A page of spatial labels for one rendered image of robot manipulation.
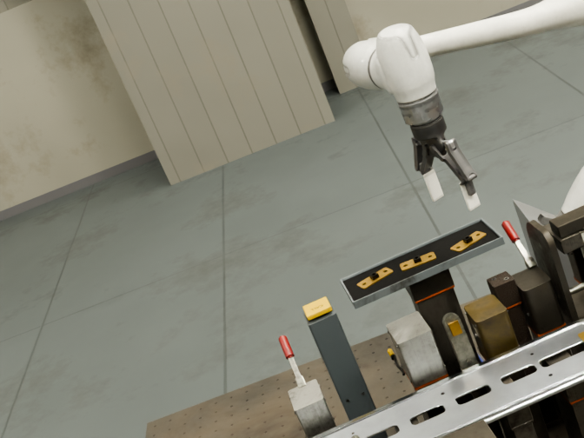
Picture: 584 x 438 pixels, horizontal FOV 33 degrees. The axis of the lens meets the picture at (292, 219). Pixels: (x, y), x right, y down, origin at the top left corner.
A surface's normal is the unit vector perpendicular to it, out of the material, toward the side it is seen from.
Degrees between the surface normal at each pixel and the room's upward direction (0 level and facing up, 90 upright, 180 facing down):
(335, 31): 90
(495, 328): 90
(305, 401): 0
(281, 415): 0
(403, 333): 0
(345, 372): 90
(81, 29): 90
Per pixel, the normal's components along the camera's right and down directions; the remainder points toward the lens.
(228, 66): 0.07, 0.36
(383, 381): -0.37, -0.86
